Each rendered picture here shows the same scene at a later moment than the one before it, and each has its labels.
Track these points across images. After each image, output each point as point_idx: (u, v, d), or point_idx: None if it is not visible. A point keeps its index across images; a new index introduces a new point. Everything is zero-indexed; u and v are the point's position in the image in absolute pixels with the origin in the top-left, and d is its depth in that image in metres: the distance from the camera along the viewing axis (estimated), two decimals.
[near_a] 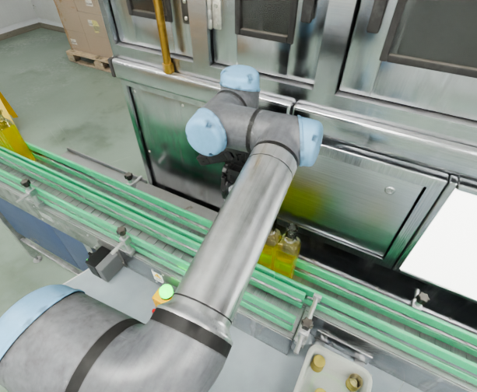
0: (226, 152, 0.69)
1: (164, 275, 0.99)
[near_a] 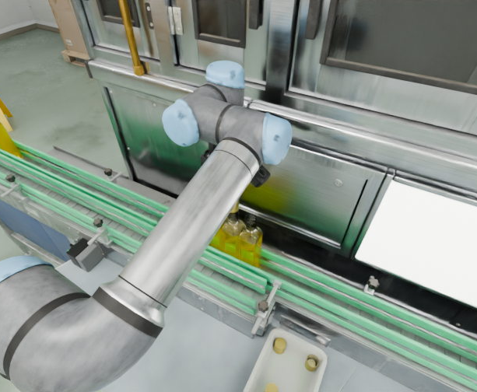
0: None
1: None
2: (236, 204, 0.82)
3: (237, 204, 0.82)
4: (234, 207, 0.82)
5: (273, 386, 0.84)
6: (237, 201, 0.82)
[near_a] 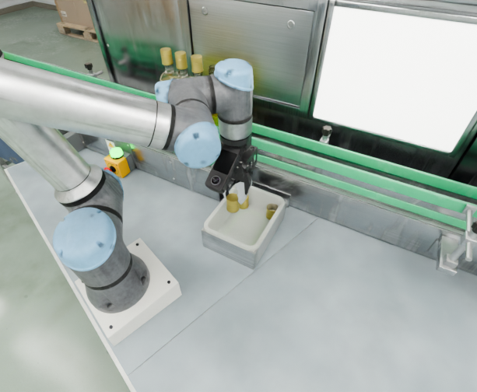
0: (241, 149, 0.69)
1: (115, 140, 1.12)
2: (200, 63, 0.91)
3: (201, 62, 0.91)
4: (198, 65, 0.91)
5: (234, 195, 0.82)
6: (200, 59, 0.91)
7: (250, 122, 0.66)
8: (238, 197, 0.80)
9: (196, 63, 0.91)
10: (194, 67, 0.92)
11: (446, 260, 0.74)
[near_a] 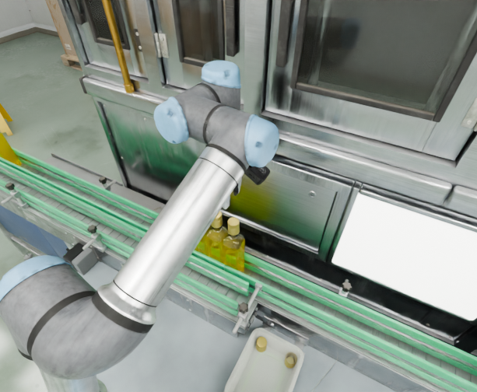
0: None
1: None
2: (219, 220, 0.91)
3: (220, 219, 0.91)
4: (218, 222, 0.91)
5: (231, 220, 0.89)
6: (220, 218, 0.91)
7: None
8: (238, 188, 0.83)
9: (216, 221, 0.91)
10: (213, 223, 0.92)
11: None
